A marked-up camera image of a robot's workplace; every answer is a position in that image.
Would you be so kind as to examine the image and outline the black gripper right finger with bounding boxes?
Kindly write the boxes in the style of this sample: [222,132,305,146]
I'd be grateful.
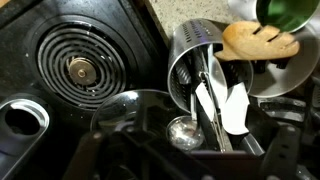
[259,124,302,180]

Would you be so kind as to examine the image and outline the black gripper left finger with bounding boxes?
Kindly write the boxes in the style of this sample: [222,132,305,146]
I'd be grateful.
[62,130,105,180]

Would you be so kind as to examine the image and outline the wooden slotted spatula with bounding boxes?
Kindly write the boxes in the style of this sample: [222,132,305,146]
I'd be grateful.
[213,20,301,63]

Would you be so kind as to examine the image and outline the steel ladle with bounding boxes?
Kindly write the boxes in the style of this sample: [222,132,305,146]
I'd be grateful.
[165,93,206,152]

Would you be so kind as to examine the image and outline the black electric stove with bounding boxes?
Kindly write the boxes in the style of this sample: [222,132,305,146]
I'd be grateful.
[0,0,168,180]

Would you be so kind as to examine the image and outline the perforated steel utensil holder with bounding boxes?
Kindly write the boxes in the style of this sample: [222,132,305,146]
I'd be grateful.
[167,18,254,114]

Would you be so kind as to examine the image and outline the white bowl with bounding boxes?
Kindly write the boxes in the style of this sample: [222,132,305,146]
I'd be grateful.
[248,23,320,99]

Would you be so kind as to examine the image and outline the steel tongs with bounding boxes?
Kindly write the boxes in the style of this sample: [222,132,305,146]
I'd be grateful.
[198,69,228,154]

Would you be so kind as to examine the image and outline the white mug green inside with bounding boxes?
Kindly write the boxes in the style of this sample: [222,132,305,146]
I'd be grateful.
[228,0,320,34]

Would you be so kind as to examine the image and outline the white spatula black handle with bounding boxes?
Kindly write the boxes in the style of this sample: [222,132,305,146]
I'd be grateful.
[220,81,251,136]

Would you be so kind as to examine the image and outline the dark bowl contents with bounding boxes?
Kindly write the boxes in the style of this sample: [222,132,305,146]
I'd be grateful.
[253,58,291,75]

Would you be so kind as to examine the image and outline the white plastic utensil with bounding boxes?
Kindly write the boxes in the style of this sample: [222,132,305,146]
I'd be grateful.
[194,81,216,123]

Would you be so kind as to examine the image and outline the coil stove burner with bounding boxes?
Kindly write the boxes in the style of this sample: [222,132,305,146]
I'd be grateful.
[35,22,128,109]

